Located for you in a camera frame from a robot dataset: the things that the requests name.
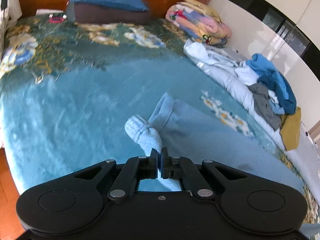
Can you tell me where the pile of blue clothes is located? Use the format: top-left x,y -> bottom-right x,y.
184,41 -> 320,170

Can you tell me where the white paper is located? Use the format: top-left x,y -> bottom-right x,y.
36,9 -> 66,16

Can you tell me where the small pale blue garment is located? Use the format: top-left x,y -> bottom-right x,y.
268,90 -> 285,115

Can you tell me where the yellow straw pillow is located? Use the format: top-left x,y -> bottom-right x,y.
182,0 -> 222,23

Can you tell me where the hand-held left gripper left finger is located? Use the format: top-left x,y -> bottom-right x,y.
66,149 -> 159,202

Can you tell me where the floral patterned curtain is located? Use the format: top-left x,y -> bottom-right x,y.
0,0 -> 23,63

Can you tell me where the white glossy wardrobe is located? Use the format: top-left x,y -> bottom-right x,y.
207,0 -> 320,140

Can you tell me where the floral plush bed blanket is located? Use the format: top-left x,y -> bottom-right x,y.
0,15 -> 320,224

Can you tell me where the grey garment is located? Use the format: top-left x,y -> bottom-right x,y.
247,83 -> 282,131

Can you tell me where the brown pillow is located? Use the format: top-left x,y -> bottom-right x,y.
65,2 -> 152,25

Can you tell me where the mustard yellow garment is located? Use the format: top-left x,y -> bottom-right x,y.
279,106 -> 302,152

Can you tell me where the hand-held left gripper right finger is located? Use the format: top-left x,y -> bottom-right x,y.
161,148 -> 248,202

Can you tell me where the bright blue garment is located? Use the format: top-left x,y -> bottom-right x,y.
246,53 -> 278,77

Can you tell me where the colourful folded blanket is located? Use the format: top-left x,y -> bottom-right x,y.
165,4 -> 232,46

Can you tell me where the dark blue garment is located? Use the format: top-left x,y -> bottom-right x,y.
257,69 -> 297,115

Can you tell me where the light blue fleece garment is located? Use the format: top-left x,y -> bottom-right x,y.
124,92 -> 304,193

